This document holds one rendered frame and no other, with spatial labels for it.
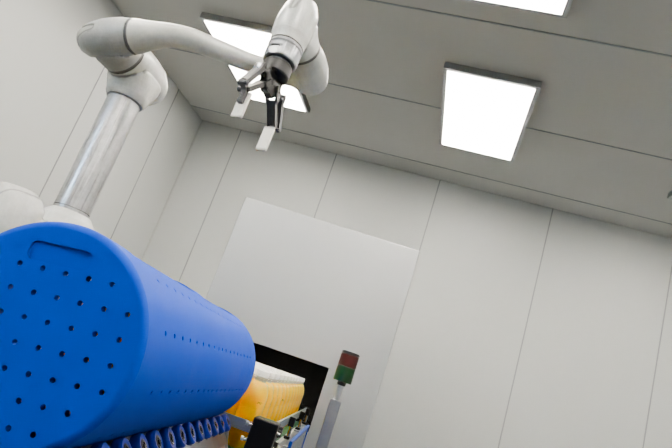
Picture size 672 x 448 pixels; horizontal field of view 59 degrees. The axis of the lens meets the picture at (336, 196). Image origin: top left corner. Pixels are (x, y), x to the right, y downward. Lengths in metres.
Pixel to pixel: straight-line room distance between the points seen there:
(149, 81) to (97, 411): 1.27
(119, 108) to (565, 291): 4.93
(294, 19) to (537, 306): 4.81
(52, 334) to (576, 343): 5.49
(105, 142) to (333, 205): 4.58
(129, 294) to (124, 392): 0.12
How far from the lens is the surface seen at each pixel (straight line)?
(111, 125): 1.83
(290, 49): 1.51
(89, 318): 0.80
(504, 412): 5.86
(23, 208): 1.59
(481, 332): 5.88
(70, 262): 0.82
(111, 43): 1.79
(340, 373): 2.03
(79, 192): 1.77
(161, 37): 1.73
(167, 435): 1.18
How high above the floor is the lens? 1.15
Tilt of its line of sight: 17 degrees up
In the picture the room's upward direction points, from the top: 19 degrees clockwise
